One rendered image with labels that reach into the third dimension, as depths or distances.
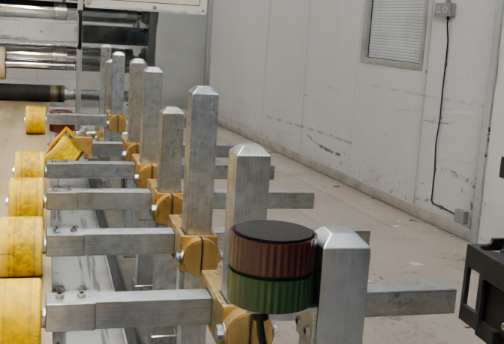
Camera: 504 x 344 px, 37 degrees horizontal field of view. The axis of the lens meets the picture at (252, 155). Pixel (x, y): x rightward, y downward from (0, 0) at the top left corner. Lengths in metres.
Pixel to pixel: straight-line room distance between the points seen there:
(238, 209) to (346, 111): 5.60
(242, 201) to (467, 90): 4.25
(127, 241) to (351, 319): 0.56
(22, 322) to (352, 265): 0.38
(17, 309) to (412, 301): 0.43
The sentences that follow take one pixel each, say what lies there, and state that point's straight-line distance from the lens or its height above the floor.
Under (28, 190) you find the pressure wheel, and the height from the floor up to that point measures 0.97.
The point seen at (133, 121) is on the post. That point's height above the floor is 1.02.
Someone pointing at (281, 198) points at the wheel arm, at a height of 0.95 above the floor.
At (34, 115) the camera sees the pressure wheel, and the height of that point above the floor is 0.96.
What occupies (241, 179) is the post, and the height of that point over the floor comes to 1.10.
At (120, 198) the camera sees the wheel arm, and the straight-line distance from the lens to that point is 1.30.
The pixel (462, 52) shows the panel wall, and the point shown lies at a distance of 5.03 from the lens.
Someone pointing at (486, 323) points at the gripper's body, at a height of 1.07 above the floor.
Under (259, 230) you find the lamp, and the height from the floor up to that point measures 1.11.
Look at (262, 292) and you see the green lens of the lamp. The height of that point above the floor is 1.08.
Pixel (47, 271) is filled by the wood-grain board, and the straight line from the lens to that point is 1.09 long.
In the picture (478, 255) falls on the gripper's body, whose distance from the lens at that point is 0.51.
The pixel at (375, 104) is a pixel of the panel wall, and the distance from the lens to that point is 5.92.
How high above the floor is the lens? 1.25
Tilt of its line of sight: 10 degrees down
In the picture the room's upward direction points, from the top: 4 degrees clockwise
